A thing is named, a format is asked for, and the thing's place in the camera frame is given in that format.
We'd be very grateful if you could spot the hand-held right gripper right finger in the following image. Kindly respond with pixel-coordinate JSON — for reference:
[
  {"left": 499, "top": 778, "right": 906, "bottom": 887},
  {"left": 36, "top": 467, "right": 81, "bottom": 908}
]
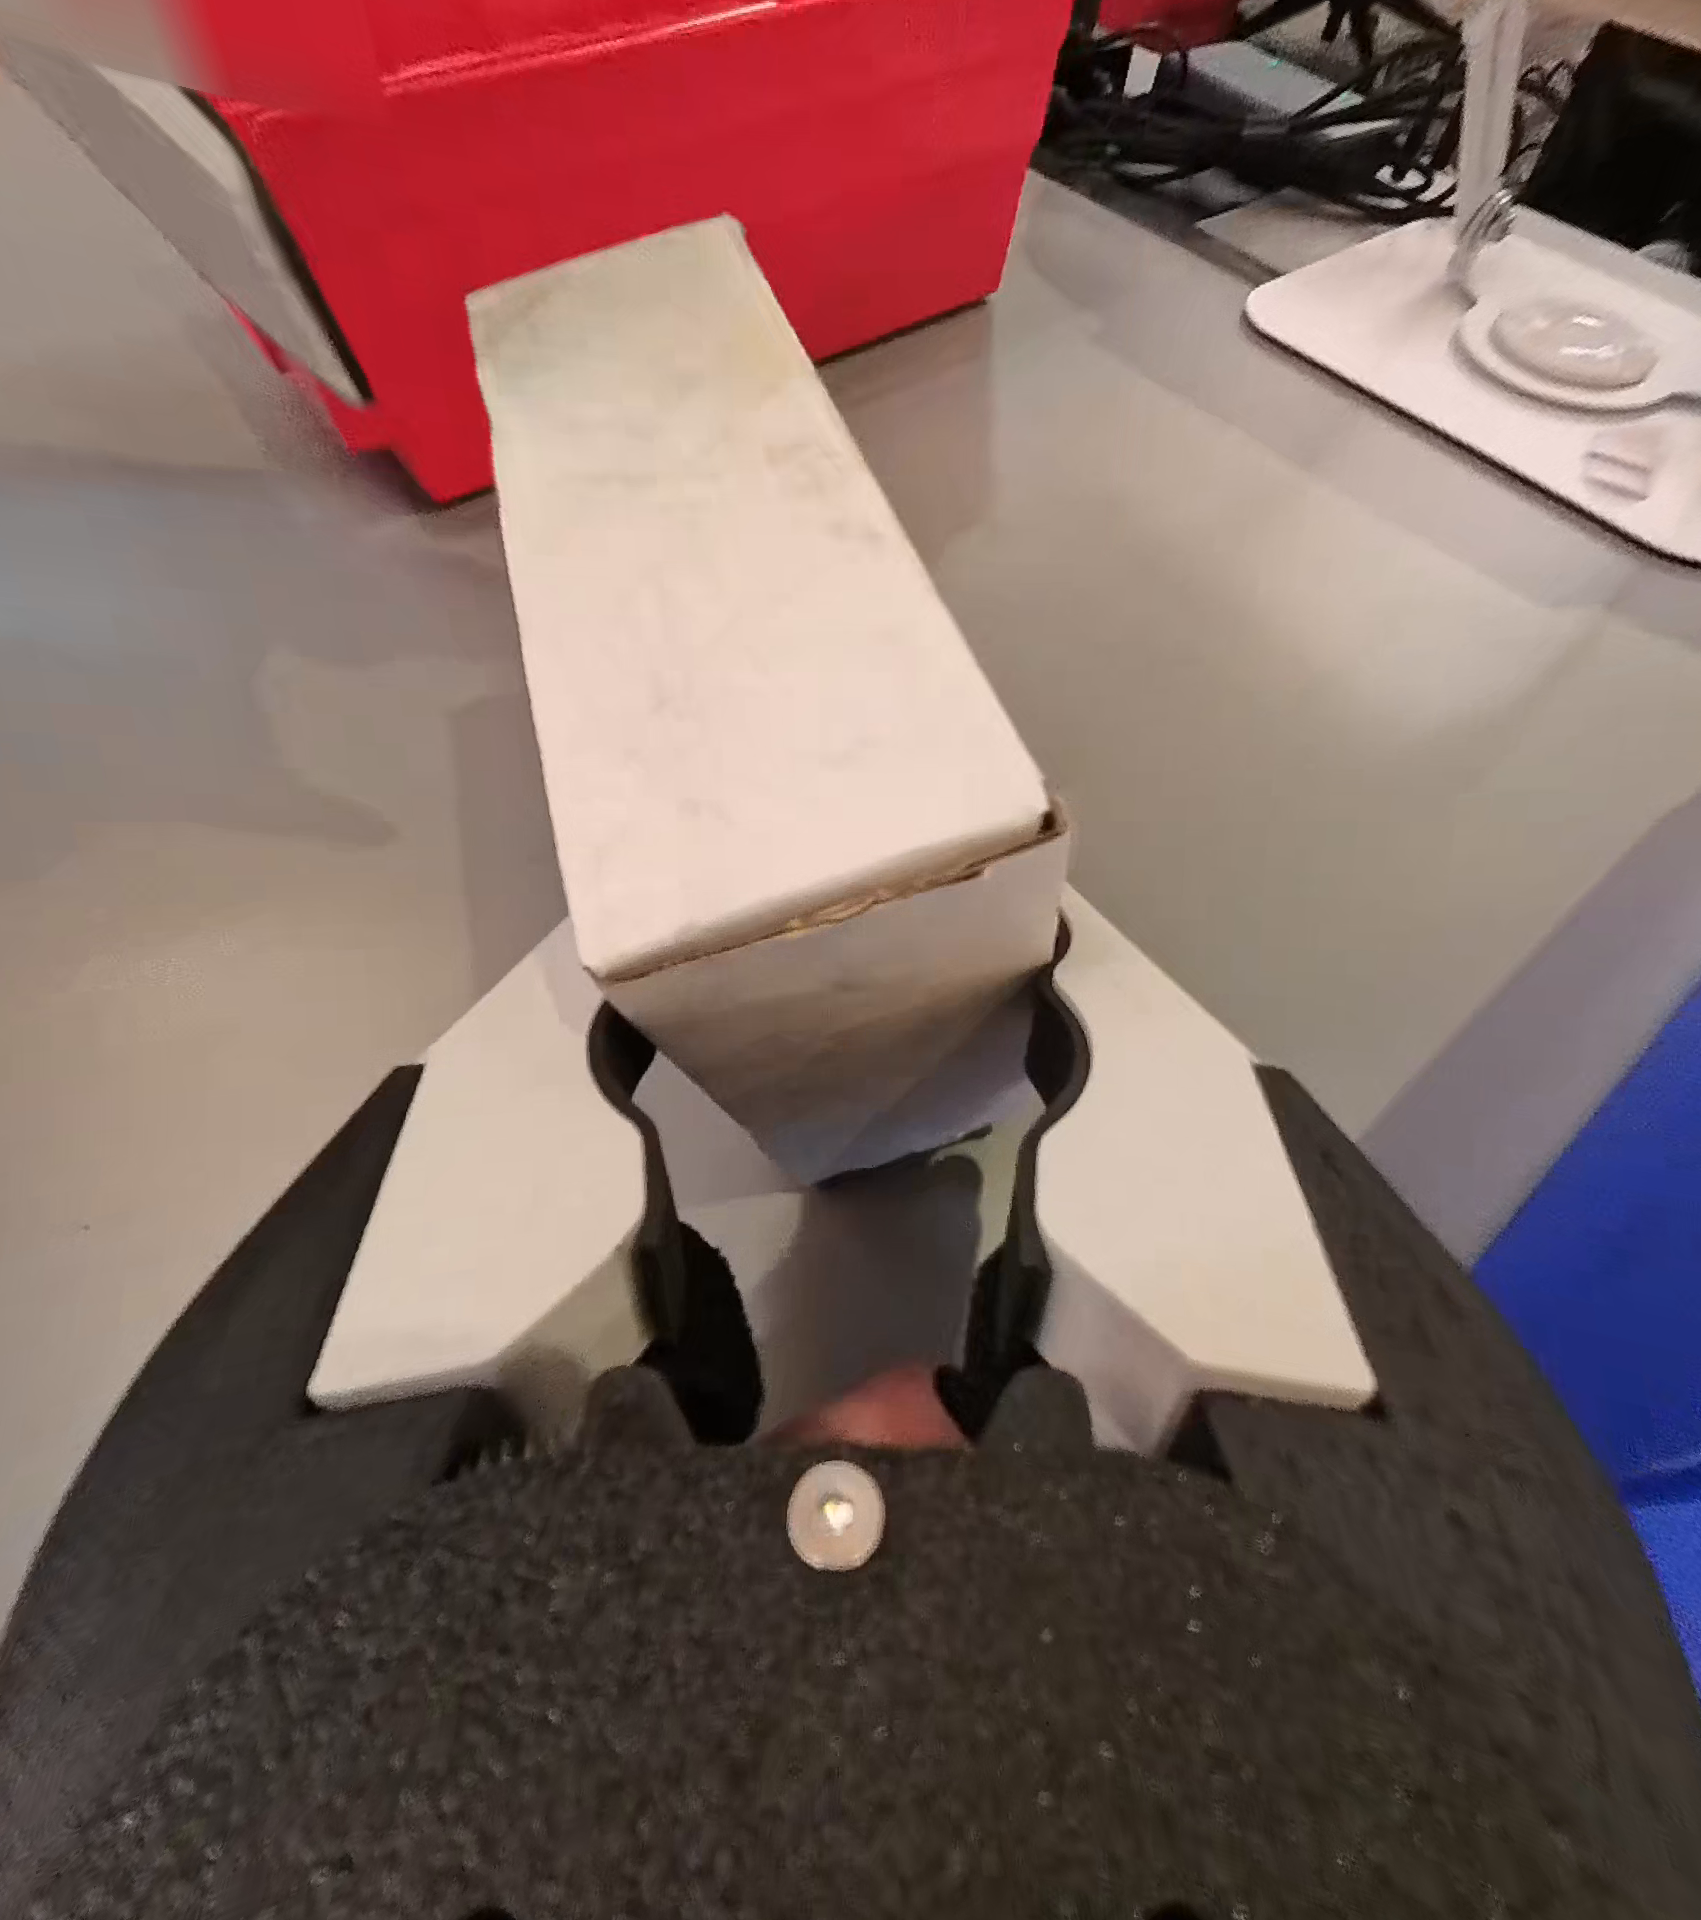
[{"left": 940, "top": 883, "right": 1380, "bottom": 1454}]

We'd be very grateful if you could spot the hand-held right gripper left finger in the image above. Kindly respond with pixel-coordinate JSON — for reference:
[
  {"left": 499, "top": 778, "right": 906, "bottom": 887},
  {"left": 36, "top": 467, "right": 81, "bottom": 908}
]
[{"left": 306, "top": 918, "right": 765, "bottom": 1450}]

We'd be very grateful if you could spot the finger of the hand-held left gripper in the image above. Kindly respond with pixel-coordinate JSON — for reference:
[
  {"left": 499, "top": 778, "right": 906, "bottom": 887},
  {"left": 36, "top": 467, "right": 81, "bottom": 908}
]
[{"left": 0, "top": 41, "right": 374, "bottom": 410}]

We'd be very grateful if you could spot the blue plastic bin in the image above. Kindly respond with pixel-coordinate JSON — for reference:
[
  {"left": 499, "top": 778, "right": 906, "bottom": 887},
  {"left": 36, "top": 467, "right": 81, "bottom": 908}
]
[{"left": 1473, "top": 862, "right": 1701, "bottom": 1920}]

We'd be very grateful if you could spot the red plastic bin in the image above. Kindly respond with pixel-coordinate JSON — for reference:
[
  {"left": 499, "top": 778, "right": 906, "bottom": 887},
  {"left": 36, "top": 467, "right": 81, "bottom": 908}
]
[{"left": 181, "top": 0, "right": 1076, "bottom": 503}]

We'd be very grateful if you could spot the white cardboard box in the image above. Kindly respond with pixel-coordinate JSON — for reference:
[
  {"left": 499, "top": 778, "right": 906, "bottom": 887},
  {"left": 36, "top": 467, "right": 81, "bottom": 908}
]
[{"left": 466, "top": 213, "right": 1075, "bottom": 1188}]

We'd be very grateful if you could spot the white lamp stand base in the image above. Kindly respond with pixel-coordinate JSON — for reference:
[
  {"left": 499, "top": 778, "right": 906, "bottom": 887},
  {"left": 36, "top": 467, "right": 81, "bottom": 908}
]
[{"left": 1245, "top": 0, "right": 1701, "bottom": 569}]

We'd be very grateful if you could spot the grey power strip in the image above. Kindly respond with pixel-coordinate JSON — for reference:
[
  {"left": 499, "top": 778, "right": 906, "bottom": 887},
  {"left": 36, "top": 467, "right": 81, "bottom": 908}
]
[{"left": 1181, "top": 35, "right": 1393, "bottom": 143}]

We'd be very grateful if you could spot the black equipment case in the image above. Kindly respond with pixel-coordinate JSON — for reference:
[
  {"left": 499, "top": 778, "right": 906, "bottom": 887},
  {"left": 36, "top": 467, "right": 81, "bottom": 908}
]
[{"left": 1517, "top": 21, "right": 1701, "bottom": 302}]

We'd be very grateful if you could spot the black cable bundle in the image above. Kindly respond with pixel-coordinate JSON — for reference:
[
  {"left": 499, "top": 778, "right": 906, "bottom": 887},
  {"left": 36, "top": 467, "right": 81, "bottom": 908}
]
[{"left": 1036, "top": 0, "right": 1467, "bottom": 212}]

